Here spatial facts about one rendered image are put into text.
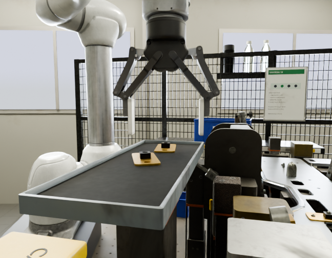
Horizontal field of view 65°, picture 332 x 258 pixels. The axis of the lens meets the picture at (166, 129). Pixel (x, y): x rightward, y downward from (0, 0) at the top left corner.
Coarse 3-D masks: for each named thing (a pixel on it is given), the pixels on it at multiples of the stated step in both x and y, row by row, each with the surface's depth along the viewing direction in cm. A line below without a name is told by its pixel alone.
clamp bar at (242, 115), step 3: (237, 114) 103; (240, 114) 101; (243, 114) 101; (246, 114) 102; (249, 114) 101; (252, 114) 101; (240, 117) 101; (243, 117) 101; (240, 120) 102; (243, 120) 101
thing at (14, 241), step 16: (0, 240) 17; (16, 240) 17; (32, 240) 17; (48, 240) 17; (64, 240) 17; (0, 256) 15; (16, 256) 15; (32, 256) 15; (48, 256) 15; (64, 256) 15; (80, 256) 16
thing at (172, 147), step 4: (160, 144) 54; (164, 144) 50; (168, 144) 50; (172, 144) 54; (156, 148) 49; (160, 148) 49; (164, 148) 49; (168, 148) 49; (172, 148) 49; (156, 152) 47; (160, 152) 47; (164, 152) 47; (168, 152) 47; (172, 152) 47
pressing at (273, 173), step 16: (272, 160) 113; (288, 160) 113; (272, 176) 88; (304, 176) 88; (320, 176) 88; (288, 192) 74; (320, 192) 72; (304, 208) 61; (304, 224) 53; (320, 224) 53
